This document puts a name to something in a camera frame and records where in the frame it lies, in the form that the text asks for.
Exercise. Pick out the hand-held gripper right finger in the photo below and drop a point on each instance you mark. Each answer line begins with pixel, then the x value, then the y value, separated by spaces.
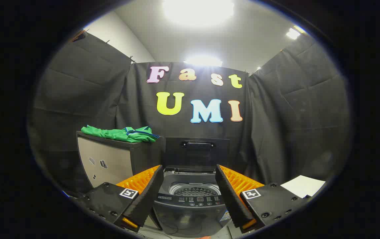
pixel 229 196

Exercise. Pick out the green polo shirt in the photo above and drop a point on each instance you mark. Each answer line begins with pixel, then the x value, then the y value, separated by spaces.
pixel 123 133

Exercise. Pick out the grey and black cabinet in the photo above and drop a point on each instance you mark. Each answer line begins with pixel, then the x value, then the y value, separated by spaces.
pixel 110 159

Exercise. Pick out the black backdrop cloth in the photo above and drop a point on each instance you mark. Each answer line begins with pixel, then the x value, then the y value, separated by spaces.
pixel 282 132

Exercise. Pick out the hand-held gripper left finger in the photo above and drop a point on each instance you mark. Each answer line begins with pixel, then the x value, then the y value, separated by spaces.
pixel 150 196

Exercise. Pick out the grey washing machine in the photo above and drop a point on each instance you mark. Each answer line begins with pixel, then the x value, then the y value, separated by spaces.
pixel 190 215

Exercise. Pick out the white board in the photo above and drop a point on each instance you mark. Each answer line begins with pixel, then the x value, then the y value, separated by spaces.
pixel 304 186

